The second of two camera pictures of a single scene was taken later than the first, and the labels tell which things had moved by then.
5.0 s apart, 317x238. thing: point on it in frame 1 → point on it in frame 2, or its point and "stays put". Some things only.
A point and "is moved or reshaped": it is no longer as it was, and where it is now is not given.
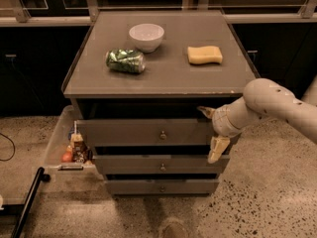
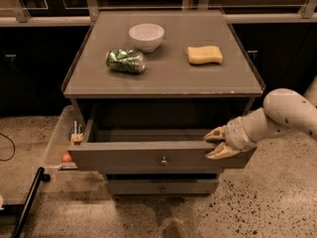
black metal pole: (35, 188) stays put
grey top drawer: (148, 131) is moved or reshaped
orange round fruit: (66, 157) stays put
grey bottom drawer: (162, 186) stays put
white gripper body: (220, 122) → (238, 135)
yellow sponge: (203, 55) stays put
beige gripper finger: (209, 112) → (217, 134)
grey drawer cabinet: (137, 86) stays put
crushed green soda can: (125, 60) stays put
